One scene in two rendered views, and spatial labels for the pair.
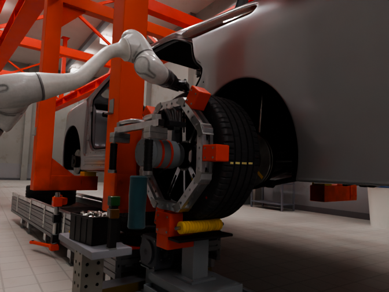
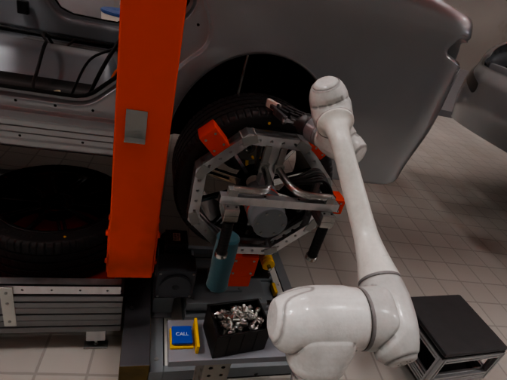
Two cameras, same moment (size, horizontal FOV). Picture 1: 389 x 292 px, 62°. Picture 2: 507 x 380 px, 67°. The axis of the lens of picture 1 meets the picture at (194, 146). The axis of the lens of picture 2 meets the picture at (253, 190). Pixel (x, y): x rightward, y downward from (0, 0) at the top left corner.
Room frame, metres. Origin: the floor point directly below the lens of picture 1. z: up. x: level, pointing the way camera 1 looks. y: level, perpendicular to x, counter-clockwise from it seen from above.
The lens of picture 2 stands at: (1.22, 1.34, 1.60)
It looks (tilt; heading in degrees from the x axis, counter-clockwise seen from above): 29 degrees down; 289
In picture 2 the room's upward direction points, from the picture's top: 15 degrees clockwise
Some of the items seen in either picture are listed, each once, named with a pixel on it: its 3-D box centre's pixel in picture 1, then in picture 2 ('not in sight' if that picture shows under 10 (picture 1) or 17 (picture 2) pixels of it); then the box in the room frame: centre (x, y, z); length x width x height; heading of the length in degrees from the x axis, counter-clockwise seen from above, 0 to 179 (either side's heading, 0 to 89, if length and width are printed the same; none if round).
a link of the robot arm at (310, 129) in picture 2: (164, 77); (317, 130); (1.46, 0.15, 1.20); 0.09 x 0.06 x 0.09; 63
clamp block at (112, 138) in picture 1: (120, 137); (228, 207); (1.61, 0.38, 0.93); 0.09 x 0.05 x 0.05; 128
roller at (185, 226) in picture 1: (200, 226); (262, 247); (1.57, -0.04, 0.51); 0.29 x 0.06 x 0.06; 128
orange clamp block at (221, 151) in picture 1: (215, 153); (330, 202); (1.36, -0.09, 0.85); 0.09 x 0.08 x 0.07; 38
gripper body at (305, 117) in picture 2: (171, 81); (302, 122); (1.53, 0.12, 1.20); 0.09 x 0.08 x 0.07; 153
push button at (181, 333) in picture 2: not in sight; (181, 335); (1.61, 0.55, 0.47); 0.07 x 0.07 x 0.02; 38
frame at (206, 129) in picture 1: (172, 154); (259, 197); (1.61, 0.11, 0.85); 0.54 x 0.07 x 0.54; 38
